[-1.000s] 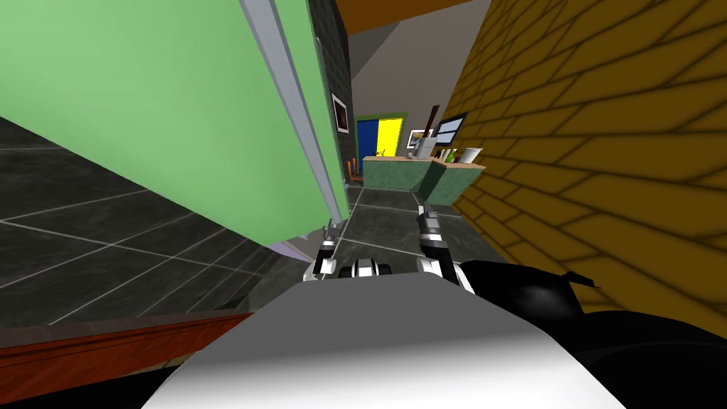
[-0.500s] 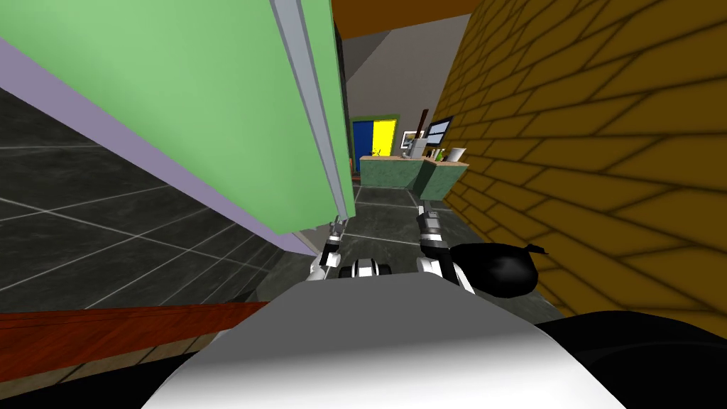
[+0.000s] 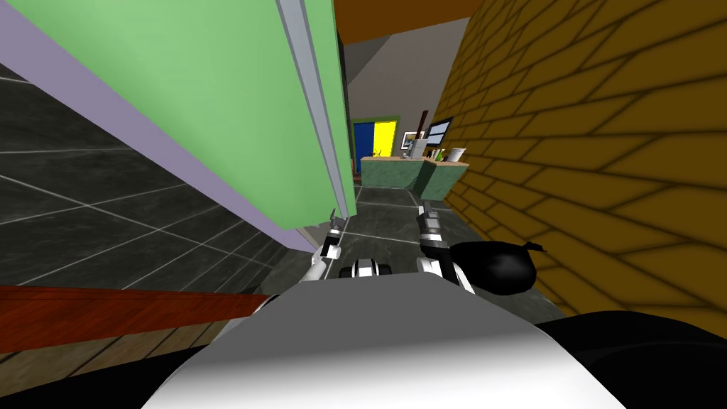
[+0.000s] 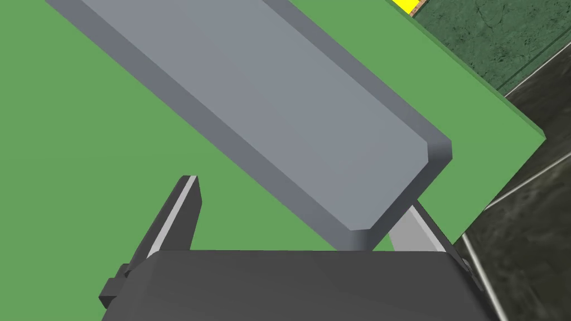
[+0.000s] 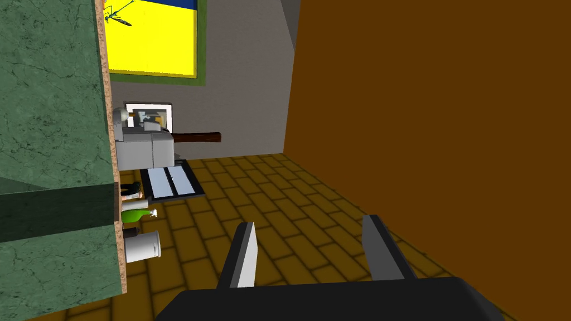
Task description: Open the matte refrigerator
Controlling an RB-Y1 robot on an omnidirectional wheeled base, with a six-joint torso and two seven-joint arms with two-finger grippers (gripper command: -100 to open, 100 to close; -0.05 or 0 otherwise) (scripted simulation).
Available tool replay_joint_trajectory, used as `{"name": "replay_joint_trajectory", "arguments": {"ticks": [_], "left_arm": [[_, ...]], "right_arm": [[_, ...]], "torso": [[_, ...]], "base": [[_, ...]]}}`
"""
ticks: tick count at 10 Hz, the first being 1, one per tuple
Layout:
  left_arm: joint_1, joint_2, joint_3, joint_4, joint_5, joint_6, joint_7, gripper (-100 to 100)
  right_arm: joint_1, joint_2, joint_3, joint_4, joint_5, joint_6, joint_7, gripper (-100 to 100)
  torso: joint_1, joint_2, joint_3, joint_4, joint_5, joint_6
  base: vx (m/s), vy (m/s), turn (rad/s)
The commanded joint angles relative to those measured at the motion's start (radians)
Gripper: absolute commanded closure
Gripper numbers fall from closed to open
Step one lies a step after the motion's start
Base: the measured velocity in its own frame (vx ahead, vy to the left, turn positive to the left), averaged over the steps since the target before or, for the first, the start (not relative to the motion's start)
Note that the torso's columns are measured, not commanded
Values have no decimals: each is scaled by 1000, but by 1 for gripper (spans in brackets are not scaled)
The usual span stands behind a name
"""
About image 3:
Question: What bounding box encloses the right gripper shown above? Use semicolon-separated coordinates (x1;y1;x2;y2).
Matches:
417;203;443;244

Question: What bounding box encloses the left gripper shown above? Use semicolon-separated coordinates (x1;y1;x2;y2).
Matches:
320;207;344;261

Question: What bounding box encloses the green counter with items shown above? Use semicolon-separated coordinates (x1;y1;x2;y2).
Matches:
360;146;471;201

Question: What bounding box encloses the blue and yellow door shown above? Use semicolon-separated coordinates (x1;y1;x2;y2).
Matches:
351;116;401;160

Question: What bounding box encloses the dark framed window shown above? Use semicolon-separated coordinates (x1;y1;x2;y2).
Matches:
425;116;454;148

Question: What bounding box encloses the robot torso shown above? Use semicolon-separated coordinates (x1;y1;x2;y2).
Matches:
141;257;627;409

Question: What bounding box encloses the red-brown wooden board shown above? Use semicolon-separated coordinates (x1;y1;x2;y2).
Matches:
0;285;271;356

